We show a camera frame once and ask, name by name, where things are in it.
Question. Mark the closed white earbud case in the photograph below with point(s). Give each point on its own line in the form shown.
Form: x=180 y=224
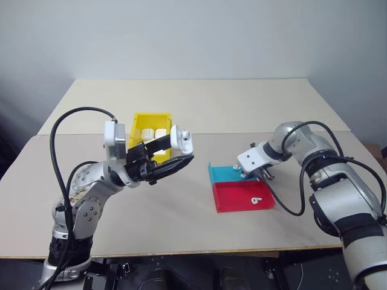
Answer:
x=160 y=151
x=147 y=133
x=160 y=132

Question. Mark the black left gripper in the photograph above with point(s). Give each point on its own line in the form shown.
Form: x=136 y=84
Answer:
x=137 y=166

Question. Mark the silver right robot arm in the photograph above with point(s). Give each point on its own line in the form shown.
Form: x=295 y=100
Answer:
x=341 y=193

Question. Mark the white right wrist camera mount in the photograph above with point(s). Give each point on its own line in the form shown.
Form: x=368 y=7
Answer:
x=251 y=157

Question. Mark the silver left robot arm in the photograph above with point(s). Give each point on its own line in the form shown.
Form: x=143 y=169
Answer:
x=90 y=193

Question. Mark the yellow plastic bin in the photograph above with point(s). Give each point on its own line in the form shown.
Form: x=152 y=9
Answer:
x=142 y=121

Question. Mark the blue plastic tray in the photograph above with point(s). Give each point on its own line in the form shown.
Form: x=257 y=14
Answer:
x=225 y=173

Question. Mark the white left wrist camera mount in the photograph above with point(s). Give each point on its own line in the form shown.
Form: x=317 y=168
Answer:
x=112 y=136

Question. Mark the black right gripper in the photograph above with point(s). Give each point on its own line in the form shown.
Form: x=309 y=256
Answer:
x=263 y=171

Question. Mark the black table frame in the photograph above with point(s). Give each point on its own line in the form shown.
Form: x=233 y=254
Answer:
x=187 y=267

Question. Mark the red plastic tray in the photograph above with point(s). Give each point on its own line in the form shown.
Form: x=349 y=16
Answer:
x=239 y=197

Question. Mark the white earbud case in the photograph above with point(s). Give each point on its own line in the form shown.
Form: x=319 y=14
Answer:
x=147 y=133
x=160 y=151
x=160 y=132
x=182 y=141

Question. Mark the dark rounded shape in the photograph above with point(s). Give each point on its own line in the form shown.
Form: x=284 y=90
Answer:
x=157 y=278

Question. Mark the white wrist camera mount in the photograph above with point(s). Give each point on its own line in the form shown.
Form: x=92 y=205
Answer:
x=112 y=136
x=251 y=157

